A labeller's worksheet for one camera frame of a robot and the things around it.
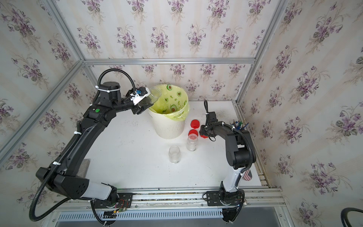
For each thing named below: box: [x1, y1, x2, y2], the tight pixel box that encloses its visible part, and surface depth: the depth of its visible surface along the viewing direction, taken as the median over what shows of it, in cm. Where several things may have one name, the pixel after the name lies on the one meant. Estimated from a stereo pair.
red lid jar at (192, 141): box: [186, 129, 199, 152], surface depth 95 cm
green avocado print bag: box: [148, 83, 190, 122], surface depth 92 cm
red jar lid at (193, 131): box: [188, 129, 199, 137], surface depth 103 cm
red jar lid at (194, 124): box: [190, 119, 200, 130], surface depth 107 cm
